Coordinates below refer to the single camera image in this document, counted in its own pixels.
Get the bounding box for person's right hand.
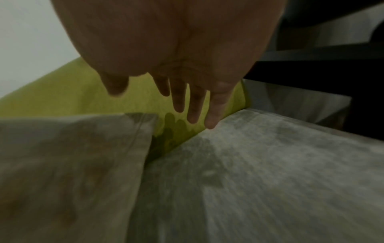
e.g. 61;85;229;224
50;0;288;130

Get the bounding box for yellow-green upholstered headboard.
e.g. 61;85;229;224
0;57;252;165

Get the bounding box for black wooden furniture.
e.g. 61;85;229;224
242;0;384;139

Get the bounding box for grey pillow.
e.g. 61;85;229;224
0;112;160;243

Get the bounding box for grey bed sheet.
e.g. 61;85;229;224
126;108;384;243

